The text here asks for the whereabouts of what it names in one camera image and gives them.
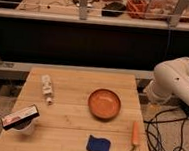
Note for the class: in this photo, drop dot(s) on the black red box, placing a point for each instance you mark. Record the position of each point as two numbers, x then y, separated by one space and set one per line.
20 119

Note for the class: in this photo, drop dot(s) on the blue cloth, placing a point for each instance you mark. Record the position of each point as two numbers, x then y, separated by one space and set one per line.
97 144

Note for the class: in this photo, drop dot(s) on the grey metal post right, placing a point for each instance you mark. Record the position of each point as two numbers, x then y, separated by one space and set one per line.
176 15

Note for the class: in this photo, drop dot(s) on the orange ceramic bowl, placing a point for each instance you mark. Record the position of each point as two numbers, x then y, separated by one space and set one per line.
104 104

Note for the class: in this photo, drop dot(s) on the orange crate on shelf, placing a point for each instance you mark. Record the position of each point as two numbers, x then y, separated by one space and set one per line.
136 9

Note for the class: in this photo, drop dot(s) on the black object on shelf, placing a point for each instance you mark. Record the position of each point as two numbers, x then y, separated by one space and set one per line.
114 9

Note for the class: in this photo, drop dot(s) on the orange carrot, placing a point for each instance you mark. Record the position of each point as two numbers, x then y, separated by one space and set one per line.
135 136

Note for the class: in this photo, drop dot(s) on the clear plastic cup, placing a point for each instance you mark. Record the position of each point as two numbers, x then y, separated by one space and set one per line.
26 128

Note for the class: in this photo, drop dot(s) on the white plastic bottle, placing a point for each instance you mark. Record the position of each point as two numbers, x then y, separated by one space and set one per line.
47 88

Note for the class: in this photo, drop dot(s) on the grey metal post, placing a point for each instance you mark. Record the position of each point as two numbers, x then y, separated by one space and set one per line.
83 9
176 15

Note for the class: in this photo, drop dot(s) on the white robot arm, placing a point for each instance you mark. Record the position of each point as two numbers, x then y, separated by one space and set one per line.
169 78

